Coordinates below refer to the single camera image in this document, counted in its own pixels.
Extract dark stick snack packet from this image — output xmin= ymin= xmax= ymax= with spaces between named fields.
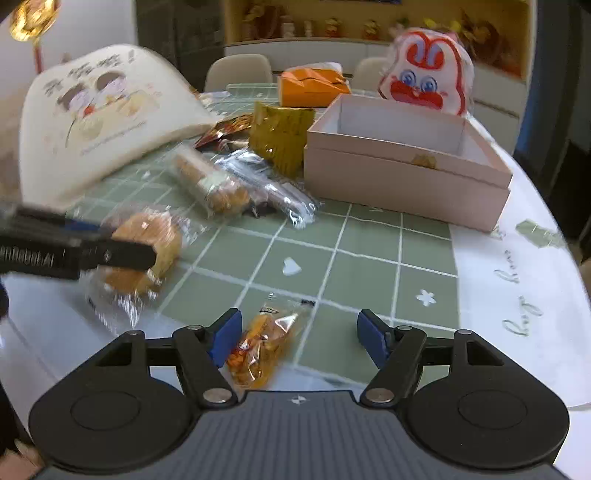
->
xmin=217 ymin=150 xmax=321 ymax=230

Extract beige chair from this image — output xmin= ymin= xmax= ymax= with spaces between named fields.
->
xmin=203 ymin=54 xmax=274 ymax=93
xmin=353 ymin=56 xmax=393 ymax=90

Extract bread rolls in clear wrapper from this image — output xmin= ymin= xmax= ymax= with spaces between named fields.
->
xmin=168 ymin=145 xmax=252 ymax=217

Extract dark red snack packet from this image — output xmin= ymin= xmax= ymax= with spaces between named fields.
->
xmin=194 ymin=114 xmax=254 ymax=149

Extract cream cartoon print bag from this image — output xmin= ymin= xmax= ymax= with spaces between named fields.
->
xmin=18 ymin=44 xmax=221 ymax=210

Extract person's pink clothing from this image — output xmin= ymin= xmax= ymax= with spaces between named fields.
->
xmin=14 ymin=440 xmax=44 ymax=480

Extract round bread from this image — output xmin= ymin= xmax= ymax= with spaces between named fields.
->
xmin=78 ymin=205 xmax=208 ymax=333

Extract row of figurines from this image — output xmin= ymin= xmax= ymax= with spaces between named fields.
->
xmin=242 ymin=2 xmax=497 ymax=44

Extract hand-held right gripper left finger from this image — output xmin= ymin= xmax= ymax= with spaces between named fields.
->
xmin=95 ymin=308 xmax=244 ymax=411

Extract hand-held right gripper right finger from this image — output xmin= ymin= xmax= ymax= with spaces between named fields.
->
xmin=356 ymin=308 xmax=499 ymax=408

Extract small orange snack packet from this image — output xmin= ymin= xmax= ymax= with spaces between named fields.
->
xmin=225 ymin=298 xmax=317 ymax=391

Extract white yellow display cabinet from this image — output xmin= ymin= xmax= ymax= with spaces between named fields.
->
xmin=224 ymin=0 xmax=532 ymax=121

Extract red white rabbit bag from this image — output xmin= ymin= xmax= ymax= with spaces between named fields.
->
xmin=378 ymin=25 xmax=475 ymax=117

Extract orange snack bag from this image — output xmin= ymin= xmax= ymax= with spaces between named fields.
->
xmin=277 ymin=62 xmax=352 ymax=108

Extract gold snack packet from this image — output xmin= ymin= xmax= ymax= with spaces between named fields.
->
xmin=248 ymin=102 xmax=317 ymax=175

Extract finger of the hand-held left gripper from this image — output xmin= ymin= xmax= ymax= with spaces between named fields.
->
xmin=0 ymin=203 xmax=105 ymax=236
xmin=0 ymin=231 xmax=157 ymax=281

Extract gold ornament with red tassel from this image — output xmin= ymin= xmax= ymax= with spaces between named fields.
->
xmin=9 ymin=0 xmax=63 ymax=72

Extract pink cardboard box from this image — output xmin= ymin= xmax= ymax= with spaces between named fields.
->
xmin=302 ymin=95 xmax=514 ymax=233

